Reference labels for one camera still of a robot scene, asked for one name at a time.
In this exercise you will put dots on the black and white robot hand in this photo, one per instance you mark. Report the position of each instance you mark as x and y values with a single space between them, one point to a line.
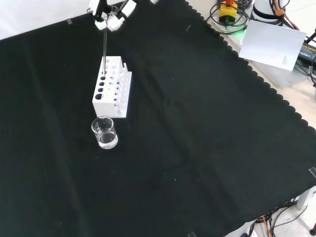
113 22

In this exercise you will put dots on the black power adapter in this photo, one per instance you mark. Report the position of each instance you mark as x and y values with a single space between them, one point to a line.
308 51

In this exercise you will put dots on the yellow stop button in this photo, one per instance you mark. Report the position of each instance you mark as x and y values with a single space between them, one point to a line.
228 12

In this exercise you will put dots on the black scalloped bench cloth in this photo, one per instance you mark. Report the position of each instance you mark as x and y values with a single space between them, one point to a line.
187 128

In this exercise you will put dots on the glass rod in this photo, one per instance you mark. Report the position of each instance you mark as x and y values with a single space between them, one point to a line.
105 49

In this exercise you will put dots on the grey base plate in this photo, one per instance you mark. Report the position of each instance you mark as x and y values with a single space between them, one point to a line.
284 76

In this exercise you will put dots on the clear glass beaker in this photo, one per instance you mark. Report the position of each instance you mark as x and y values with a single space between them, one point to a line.
105 138

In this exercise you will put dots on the white test tube rack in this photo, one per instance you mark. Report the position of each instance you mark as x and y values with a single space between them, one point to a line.
103 105

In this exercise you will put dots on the clear tape piece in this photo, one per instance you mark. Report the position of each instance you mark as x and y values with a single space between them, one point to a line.
313 172
191 234
69 21

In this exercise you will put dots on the pale board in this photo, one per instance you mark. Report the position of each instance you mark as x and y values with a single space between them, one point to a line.
271 44

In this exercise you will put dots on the grey table leg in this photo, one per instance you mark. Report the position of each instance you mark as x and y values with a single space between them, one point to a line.
306 197

